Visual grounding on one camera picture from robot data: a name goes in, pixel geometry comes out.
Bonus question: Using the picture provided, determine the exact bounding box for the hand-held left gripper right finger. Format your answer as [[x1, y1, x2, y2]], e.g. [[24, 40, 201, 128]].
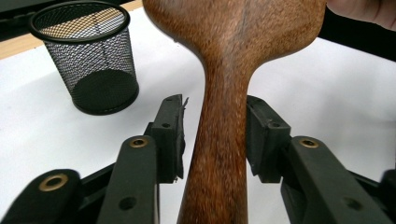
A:
[[245, 94, 394, 224]]

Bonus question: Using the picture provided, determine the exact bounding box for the brown wooden scoop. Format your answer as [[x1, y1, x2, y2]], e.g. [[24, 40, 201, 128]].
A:
[[142, 0, 328, 224]]

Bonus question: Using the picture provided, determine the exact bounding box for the white board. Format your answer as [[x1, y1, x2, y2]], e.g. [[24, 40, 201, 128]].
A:
[[0, 6, 396, 224]]

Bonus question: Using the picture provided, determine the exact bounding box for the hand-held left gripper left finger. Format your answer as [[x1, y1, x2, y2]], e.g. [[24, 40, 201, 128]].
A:
[[96, 93, 190, 224]]

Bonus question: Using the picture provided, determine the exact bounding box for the black mesh cup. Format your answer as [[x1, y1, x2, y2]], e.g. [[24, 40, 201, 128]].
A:
[[29, 0, 140, 117]]

